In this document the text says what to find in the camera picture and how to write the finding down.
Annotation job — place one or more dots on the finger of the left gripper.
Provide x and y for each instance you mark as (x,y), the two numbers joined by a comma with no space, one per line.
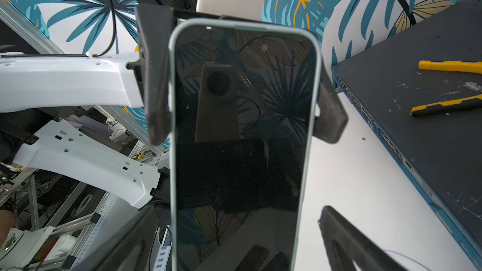
(331,123)
(155,26)

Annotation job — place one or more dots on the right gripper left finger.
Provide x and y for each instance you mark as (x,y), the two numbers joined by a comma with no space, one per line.
(128,249)

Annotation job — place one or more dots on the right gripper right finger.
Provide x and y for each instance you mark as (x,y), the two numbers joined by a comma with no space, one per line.
(347,248)

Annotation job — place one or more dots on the black phone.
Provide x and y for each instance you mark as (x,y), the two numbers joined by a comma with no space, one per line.
(243,102)

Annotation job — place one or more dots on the yellow black pliers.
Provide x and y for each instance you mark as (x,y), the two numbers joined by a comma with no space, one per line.
(446,87)

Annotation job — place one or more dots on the dark grey network switch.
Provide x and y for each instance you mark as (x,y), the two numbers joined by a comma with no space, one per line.
(440,154)

